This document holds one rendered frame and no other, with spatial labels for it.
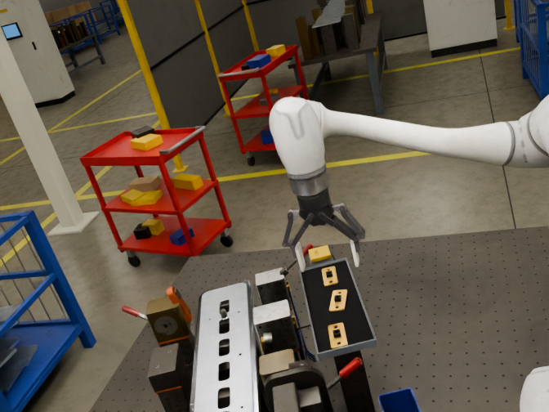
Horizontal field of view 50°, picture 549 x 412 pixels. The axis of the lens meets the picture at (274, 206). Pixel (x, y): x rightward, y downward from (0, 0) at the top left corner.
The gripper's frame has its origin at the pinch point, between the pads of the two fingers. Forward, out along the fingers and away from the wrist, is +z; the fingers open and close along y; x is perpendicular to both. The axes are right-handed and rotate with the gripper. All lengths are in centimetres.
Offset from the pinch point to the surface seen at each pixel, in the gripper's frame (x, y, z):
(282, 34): -738, 182, 76
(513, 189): -270, -69, 128
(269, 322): 0.0, 20.0, 17.0
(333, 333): 14.1, -0.7, 10.3
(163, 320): -15, 61, 25
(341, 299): 0.2, -0.9, 11.2
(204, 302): -26, 51, 28
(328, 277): -10.1, 4.0, 11.2
